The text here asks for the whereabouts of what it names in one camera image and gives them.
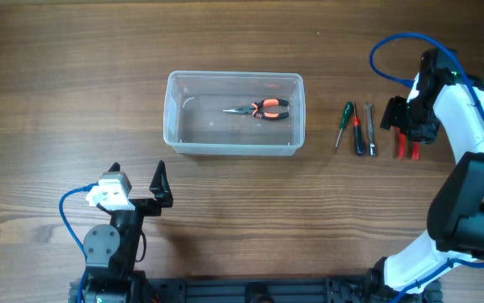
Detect red handled cutters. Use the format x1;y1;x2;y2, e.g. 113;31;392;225
395;128;421;161

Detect clear plastic container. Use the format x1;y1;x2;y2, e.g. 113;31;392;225
163;71;306;156

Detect orange black needle-nose pliers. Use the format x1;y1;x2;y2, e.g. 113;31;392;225
221;98;290;122

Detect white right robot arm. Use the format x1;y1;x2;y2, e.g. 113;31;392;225
363;48;484;302

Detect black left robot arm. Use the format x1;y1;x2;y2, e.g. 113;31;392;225
75;161;173;302

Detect small silver wrench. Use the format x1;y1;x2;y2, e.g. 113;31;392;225
364;103;376;157

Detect red black screwdriver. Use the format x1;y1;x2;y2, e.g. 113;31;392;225
354;104;364;156

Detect green handled screwdriver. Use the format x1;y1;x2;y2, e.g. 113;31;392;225
335;101;354;150

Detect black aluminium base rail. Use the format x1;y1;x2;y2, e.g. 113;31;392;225
68;274;443;303

